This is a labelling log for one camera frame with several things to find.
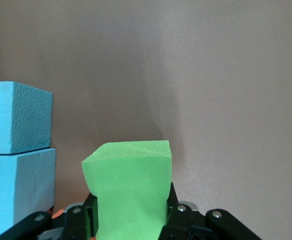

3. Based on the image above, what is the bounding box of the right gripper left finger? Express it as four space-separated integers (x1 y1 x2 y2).
0 191 99 240

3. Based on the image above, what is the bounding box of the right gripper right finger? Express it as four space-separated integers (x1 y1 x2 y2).
158 182 262 240

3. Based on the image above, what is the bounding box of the orange foam cube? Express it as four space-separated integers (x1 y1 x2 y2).
50 206 67 219

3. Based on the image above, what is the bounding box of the green foam cube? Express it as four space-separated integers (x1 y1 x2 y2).
81 139 173 240

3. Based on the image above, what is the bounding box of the blue foam cube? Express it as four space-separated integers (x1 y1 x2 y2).
0 147 57 236
0 80 54 155

